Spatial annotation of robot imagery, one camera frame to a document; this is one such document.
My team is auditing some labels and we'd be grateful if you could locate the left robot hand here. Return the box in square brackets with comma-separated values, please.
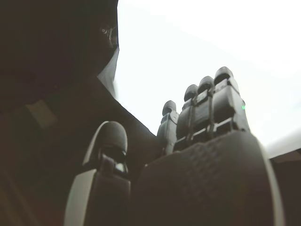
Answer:
[63, 66, 286, 226]

